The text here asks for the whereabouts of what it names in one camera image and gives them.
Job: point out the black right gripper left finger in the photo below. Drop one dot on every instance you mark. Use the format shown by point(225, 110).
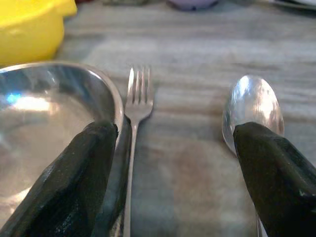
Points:
point(69, 177)

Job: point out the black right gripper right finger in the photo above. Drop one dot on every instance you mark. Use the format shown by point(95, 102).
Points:
point(279, 182)

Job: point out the steel spoon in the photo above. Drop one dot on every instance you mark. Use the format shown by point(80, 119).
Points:
point(254, 103)

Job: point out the steel bowl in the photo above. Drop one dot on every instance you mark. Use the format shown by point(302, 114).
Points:
point(37, 111)

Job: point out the steel fork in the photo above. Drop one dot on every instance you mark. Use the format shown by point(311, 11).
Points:
point(138, 108)

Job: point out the yellow plastic bowl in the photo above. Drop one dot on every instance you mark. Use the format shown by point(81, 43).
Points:
point(24, 32)

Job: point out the purple bowl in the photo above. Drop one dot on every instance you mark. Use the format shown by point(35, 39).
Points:
point(192, 4)

